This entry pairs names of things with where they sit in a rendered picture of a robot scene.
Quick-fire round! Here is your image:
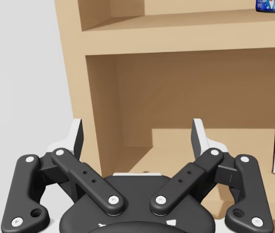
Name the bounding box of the blue flat can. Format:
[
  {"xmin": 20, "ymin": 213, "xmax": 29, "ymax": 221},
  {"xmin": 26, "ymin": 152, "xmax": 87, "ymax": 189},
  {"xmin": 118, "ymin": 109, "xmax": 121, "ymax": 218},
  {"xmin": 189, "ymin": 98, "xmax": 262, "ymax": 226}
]
[{"xmin": 255, "ymin": 0, "xmax": 275, "ymax": 14}]

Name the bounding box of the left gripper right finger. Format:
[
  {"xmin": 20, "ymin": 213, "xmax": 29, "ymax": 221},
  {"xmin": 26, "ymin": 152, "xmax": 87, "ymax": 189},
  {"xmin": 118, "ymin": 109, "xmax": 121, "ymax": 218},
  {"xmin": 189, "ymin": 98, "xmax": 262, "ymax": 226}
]
[{"xmin": 149, "ymin": 118, "xmax": 275, "ymax": 233}]

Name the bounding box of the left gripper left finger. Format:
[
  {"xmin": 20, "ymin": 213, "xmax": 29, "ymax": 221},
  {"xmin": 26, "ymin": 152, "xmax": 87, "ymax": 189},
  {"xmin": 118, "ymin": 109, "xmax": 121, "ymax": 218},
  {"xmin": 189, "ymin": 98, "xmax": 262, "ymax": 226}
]
[{"xmin": 0, "ymin": 118, "xmax": 128, "ymax": 233}]

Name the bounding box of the pale wooden shelf unit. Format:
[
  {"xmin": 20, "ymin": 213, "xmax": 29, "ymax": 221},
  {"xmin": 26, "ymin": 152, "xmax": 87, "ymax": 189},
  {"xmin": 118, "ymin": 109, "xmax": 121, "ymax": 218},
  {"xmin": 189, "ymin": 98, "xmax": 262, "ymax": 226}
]
[{"xmin": 54, "ymin": 0, "xmax": 275, "ymax": 222}]

